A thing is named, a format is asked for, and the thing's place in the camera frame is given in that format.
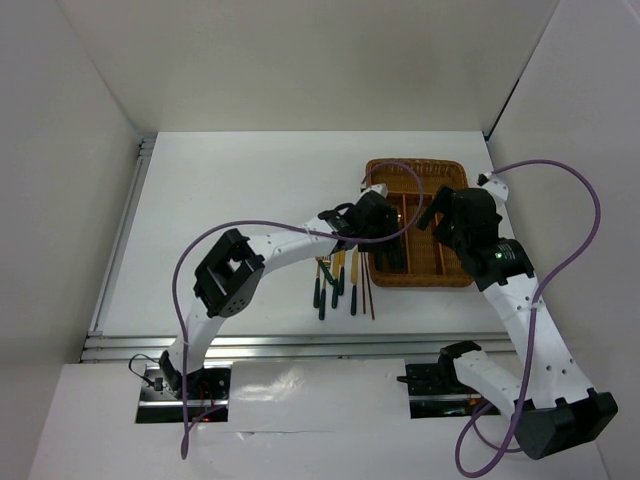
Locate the gold fork green handle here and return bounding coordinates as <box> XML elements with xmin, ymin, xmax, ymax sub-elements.
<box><xmin>319</xmin><ymin>256</ymin><xmax>334</xmax><ymax>321</ymax></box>
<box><xmin>313</xmin><ymin>257</ymin><xmax>324</xmax><ymax>309</ymax></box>
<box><xmin>318</xmin><ymin>255</ymin><xmax>344</xmax><ymax>296</ymax></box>

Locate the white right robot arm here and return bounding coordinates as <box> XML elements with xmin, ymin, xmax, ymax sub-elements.
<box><xmin>418</xmin><ymin>184</ymin><xmax>618</xmax><ymax>460</ymax></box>

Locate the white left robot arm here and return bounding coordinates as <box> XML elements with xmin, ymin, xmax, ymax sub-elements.
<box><xmin>159</xmin><ymin>184</ymin><xmax>398</xmax><ymax>399</ymax></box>

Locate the copper chopstick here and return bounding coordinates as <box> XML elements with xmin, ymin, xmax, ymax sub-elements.
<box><xmin>363</xmin><ymin>253</ymin><xmax>376</xmax><ymax>321</ymax></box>
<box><xmin>359</xmin><ymin>252</ymin><xmax>367</xmax><ymax>316</ymax></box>

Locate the brown wicker cutlery tray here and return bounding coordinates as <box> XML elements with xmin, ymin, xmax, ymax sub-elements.
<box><xmin>366</xmin><ymin>158</ymin><xmax>472</xmax><ymax>288</ymax></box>

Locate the gold knife green handle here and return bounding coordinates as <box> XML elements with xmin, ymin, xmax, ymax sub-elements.
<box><xmin>337</xmin><ymin>251</ymin><xmax>346</xmax><ymax>296</ymax></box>
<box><xmin>350</xmin><ymin>249</ymin><xmax>359</xmax><ymax>316</ymax></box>
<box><xmin>331</xmin><ymin>252</ymin><xmax>341</xmax><ymax>309</ymax></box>

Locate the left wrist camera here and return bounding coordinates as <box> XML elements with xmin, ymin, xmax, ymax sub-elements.
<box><xmin>360</xmin><ymin>183</ymin><xmax>389</xmax><ymax>198</ymax></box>

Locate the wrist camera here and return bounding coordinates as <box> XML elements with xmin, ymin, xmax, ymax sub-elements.
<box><xmin>360</xmin><ymin>183</ymin><xmax>389</xmax><ymax>198</ymax></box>
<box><xmin>477</xmin><ymin>172</ymin><xmax>509</xmax><ymax>207</ymax></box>

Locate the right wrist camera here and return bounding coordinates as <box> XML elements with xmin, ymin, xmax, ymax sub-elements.
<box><xmin>477</xmin><ymin>172</ymin><xmax>509</xmax><ymax>207</ymax></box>

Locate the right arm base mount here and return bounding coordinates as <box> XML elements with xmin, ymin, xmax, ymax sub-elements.
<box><xmin>396</xmin><ymin>341</ymin><xmax>485</xmax><ymax>419</ymax></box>

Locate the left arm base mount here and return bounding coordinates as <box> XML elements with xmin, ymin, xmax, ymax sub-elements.
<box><xmin>127</xmin><ymin>353</ymin><xmax>234</xmax><ymax>425</ymax></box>

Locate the aluminium table frame rail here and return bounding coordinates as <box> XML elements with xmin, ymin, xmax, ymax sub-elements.
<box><xmin>81</xmin><ymin>131</ymin><xmax>511</xmax><ymax>363</ymax></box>

